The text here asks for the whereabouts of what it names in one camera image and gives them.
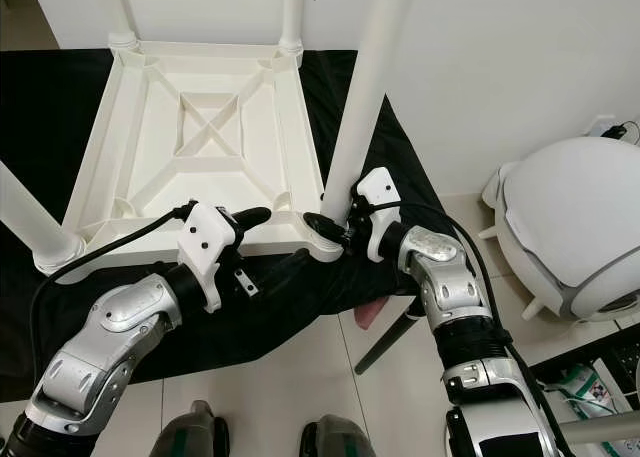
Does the grey right robot leg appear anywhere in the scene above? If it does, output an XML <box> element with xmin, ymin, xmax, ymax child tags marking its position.
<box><xmin>298</xmin><ymin>419</ymin><xmax>381</xmax><ymax>457</ymax></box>

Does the white green plastic bag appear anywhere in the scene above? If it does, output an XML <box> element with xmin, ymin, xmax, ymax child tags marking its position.
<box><xmin>540</xmin><ymin>362</ymin><xmax>631</xmax><ymax>423</ymax></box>

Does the white plastic chair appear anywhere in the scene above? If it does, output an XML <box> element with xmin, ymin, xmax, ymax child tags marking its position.
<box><xmin>478</xmin><ymin>137</ymin><xmax>640</xmax><ymax>323</ymax></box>

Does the grey robot leg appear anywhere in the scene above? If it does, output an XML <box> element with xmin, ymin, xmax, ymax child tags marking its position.
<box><xmin>298</xmin><ymin>419</ymin><xmax>381</xmax><ymax>457</ymax></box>
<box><xmin>155</xmin><ymin>400</ymin><xmax>229</xmax><ymax>457</ymax></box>

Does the black table cloth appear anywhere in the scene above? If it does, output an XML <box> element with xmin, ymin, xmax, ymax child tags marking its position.
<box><xmin>0</xmin><ymin>49</ymin><xmax>446</xmax><ymax>403</ymax></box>

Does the black metal table leg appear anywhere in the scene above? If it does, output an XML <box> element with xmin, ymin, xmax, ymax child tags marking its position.
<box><xmin>355</xmin><ymin>312</ymin><xmax>423</xmax><ymax>376</ymax></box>

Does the black power plug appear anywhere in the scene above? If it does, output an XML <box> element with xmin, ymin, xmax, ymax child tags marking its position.
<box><xmin>600</xmin><ymin>120</ymin><xmax>640</xmax><ymax>143</ymax></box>

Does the grey left robot leg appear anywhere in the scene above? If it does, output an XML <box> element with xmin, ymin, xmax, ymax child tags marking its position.
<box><xmin>155</xmin><ymin>400</ymin><xmax>229</xmax><ymax>457</ymax></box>

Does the maroon plastic stool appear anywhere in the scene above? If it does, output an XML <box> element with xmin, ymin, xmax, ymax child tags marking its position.
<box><xmin>355</xmin><ymin>299</ymin><xmax>391</xmax><ymax>330</ymax></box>

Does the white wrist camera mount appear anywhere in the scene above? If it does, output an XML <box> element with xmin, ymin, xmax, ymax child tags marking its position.
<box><xmin>357</xmin><ymin>167</ymin><xmax>401</xmax><ymax>261</ymax></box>
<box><xmin>178</xmin><ymin>202</ymin><xmax>243</xmax><ymax>313</ymax></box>

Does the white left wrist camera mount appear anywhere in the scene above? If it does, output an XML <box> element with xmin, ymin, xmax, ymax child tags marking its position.
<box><xmin>178</xmin><ymin>202</ymin><xmax>243</xmax><ymax>313</ymax></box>

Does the grey metal bar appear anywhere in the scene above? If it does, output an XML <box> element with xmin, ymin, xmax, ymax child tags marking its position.
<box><xmin>555</xmin><ymin>409</ymin><xmax>640</xmax><ymax>446</ymax></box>

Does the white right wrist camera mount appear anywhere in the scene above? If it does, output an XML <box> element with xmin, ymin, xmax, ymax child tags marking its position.
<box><xmin>357</xmin><ymin>167</ymin><xmax>401</xmax><ymax>261</ymax></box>

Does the black storage box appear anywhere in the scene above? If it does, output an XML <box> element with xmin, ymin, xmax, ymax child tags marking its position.
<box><xmin>530</xmin><ymin>322</ymin><xmax>640</xmax><ymax>443</ymax></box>

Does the white plastic children table top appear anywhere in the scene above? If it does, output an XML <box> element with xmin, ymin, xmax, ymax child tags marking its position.
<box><xmin>50</xmin><ymin>39</ymin><xmax>346</xmax><ymax>278</ymax></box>

